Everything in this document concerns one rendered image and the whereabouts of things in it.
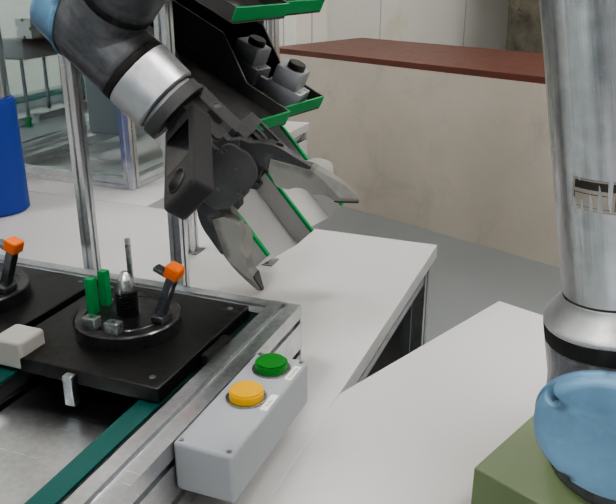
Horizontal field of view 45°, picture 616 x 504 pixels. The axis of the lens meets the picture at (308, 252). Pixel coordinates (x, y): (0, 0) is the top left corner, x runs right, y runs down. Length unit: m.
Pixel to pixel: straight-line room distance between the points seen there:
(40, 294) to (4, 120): 0.78
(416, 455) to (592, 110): 0.57
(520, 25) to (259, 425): 5.96
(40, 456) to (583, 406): 0.59
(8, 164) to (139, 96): 1.18
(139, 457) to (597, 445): 0.44
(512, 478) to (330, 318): 0.58
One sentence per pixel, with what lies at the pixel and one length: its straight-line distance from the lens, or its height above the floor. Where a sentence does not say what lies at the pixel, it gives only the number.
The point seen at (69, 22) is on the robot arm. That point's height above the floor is 1.37.
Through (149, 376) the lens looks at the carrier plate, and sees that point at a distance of 0.91.
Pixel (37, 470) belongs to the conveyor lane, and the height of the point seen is 0.92.
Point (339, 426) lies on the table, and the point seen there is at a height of 0.86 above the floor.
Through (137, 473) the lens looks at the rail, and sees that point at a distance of 0.78.
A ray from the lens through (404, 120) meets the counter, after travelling 4.26.
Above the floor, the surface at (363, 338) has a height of 0.86.
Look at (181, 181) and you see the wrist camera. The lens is 0.66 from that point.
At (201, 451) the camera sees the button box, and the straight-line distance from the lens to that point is 0.80.
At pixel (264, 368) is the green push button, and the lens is 0.91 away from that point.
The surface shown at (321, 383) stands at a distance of 1.09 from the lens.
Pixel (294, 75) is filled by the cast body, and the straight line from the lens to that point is 1.25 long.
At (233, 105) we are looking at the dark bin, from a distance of 1.18.
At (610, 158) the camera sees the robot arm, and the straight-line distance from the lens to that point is 0.51.
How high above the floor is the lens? 1.43
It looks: 21 degrees down
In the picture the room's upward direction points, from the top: straight up
